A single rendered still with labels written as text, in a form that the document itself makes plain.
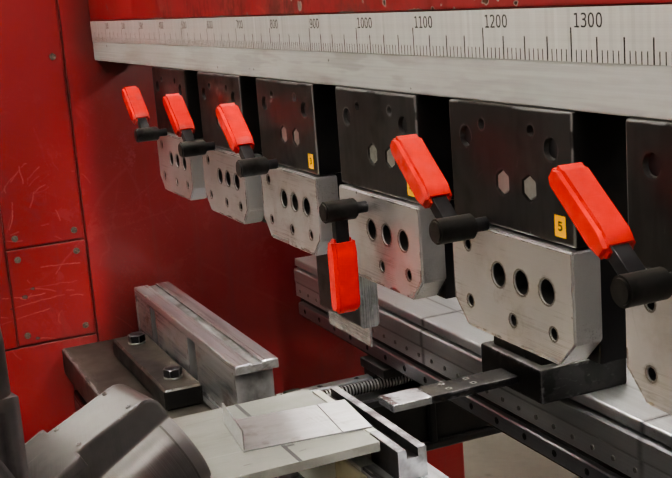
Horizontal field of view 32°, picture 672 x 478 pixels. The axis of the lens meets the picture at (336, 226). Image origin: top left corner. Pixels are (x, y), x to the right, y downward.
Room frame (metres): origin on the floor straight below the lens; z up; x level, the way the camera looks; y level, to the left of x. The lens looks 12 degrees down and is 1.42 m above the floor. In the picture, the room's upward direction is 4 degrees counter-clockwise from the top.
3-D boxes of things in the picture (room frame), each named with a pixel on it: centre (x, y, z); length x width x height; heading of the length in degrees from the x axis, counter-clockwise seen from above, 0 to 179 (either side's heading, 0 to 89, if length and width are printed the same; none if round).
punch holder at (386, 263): (0.96, -0.07, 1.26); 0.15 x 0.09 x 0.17; 23
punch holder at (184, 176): (1.51, 0.17, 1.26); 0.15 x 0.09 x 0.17; 23
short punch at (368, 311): (1.12, -0.01, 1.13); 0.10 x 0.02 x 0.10; 23
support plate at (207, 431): (1.06, 0.13, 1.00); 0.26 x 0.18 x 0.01; 113
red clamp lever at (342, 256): (0.96, -0.01, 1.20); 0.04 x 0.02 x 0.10; 113
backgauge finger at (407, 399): (1.18, -0.16, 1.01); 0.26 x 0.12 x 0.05; 113
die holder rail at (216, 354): (1.63, 0.21, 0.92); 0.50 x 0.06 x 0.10; 23
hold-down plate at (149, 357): (1.65, 0.29, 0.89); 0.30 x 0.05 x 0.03; 23
